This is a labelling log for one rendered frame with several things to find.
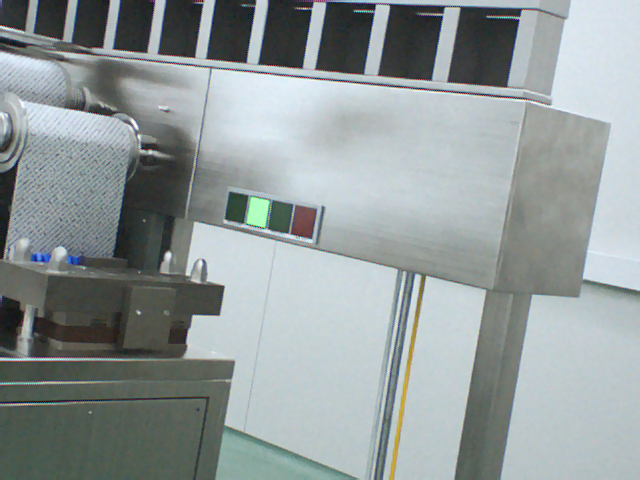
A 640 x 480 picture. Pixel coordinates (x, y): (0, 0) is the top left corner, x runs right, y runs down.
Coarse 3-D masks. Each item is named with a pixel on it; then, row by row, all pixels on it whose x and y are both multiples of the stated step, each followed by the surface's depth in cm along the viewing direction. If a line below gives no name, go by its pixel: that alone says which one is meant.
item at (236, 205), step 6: (234, 198) 237; (240, 198) 236; (246, 198) 235; (228, 204) 238; (234, 204) 237; (240, 204) 236; (228, 210) 238; (234, 210) 237; (240, 210) 236; (228, 216) 238; (234, 216) 237; (240, 216) 236
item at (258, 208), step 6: (252, 198) 234; (252, 204) 234; (258, 204) 233; (264, 204) 232; (252, 210) 234; (258, 210) 233; (264, 210) 232; (252, 216) 234; (258, 216) 233; (264, 216) 231; (246, 222) 235; (252, 222) 234; (258, 222) 232; (264, 222) 231
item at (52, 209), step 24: (24, 168) 231; (24, 192) 232; (48, 192) 236; (72, 192) 239; (96, 192) 243; (120, 192) 247; (24, 216) 233; (48, 216) 236; (72, 216) 240; (96, 216) 244; (48, 240) 237; (72, 240) 241; (96, 240) 245
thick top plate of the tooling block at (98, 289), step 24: (0, 264) 225; (24, 264) 223; (72, 264) 236; (0, 288) 224; (24, 288) 219; (48, 288) 215; (72, 288) 219; (96, 288) 222; (120, 288) 226; (192, 288) 238; (216, 288) 242; (120, 312) 227; (192, 312) 239; (216, 312) 243
